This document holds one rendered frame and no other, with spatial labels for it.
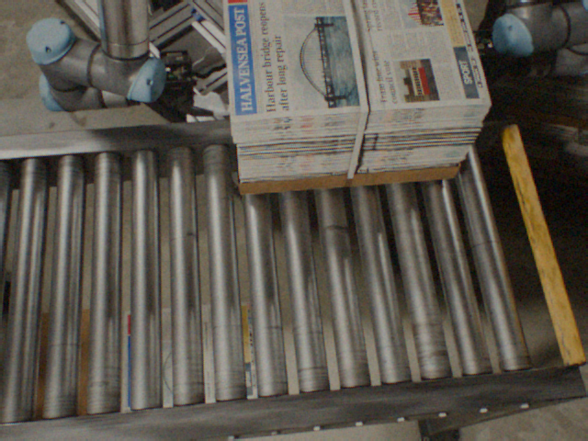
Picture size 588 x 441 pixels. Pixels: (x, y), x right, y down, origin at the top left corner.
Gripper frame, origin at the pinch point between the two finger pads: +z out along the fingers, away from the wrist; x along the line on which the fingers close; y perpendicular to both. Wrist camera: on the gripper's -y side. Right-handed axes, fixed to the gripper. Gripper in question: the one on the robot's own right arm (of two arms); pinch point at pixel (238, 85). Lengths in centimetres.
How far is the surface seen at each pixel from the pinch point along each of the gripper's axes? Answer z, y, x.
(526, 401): 40, 1, -62
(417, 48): 27.1, 23.7, -12.8
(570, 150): 93, -53, 8
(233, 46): 0.1, 23.8, -10.3
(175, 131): -12.2, 0.7, -9.6
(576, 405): 87, -79, -60
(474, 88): 33.8, 23.9, -20.7
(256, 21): 3.8, 23.8, -5.9
